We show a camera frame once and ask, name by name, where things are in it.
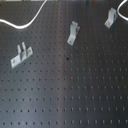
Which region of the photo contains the left grey cable clip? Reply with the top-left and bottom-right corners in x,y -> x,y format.
10,43 -> 33,68

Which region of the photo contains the white cable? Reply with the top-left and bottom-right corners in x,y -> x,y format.
0,0 -> 48,30

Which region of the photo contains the white cable end right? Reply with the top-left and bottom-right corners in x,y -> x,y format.
115,0 -> 128,22

